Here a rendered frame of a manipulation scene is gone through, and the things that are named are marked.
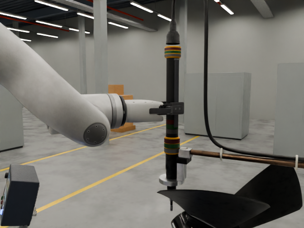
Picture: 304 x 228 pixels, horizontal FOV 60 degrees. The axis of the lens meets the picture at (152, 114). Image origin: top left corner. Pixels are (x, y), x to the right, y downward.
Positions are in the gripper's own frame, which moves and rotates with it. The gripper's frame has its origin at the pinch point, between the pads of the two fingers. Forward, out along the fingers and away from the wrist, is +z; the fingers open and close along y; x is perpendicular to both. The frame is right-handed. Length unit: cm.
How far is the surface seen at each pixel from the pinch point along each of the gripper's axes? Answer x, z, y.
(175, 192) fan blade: -16.1, -9.1, 15.2
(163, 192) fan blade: -16.4, -10.9, 13.4
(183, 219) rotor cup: -33.7, 4.9, -1.2
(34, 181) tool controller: -34, -31, -58
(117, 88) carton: -13, 297, -799
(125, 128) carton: -149, 306, -758
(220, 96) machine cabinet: -34, 510, -523
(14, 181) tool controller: -33, -38, -57
